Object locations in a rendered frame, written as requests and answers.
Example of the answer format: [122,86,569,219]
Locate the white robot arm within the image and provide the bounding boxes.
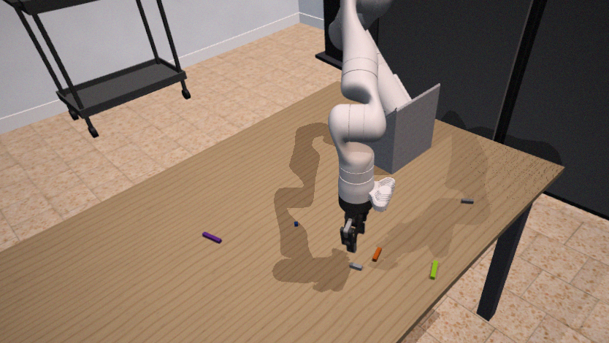
[328,0,412,212]

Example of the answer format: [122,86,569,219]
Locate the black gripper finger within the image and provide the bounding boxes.
[340,215,364,253]
[359,211,369,234]

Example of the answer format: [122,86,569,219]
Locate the lime green rod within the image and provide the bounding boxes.
[430,261,438,280]

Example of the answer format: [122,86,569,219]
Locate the orange rod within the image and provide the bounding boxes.
[372,247,382,262]

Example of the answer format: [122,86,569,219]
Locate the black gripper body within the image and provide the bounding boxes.
[338,193,372,227]

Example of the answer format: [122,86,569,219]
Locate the purple rod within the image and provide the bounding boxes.
[202,232,222,244]

